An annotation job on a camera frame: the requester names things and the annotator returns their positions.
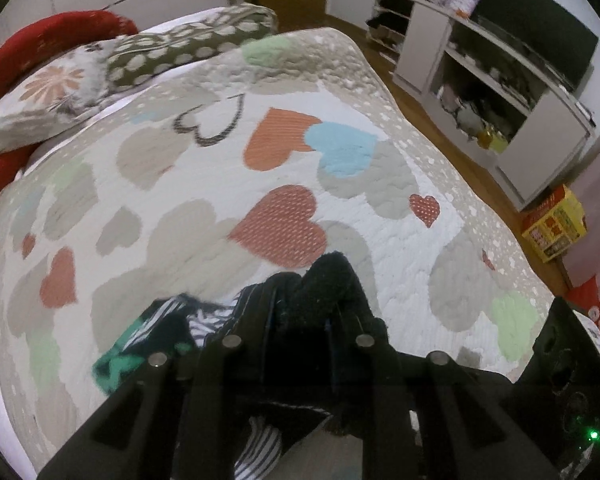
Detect dark striped pants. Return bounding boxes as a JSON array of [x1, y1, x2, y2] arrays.
[[92, 252, 388, 479]]

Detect floral white pillow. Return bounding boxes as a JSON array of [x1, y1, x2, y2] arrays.
[[0, 39, 117, 154]]

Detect small picture frame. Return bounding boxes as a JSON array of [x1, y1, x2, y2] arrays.
[[444, 0, 479, 18]]

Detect olive dotted pillow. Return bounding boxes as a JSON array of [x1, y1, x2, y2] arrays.
[[107, 3, 278, 92]]

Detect yellow cardboard box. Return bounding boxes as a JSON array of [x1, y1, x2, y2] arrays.
[[522, 184, 588, 262]]

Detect white shelf cabinet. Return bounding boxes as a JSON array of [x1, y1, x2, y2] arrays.
[[393, 0, 594, 209]]

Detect heart pattern quilt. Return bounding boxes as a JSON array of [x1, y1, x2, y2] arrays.
[[0, 28, 553, 469]]

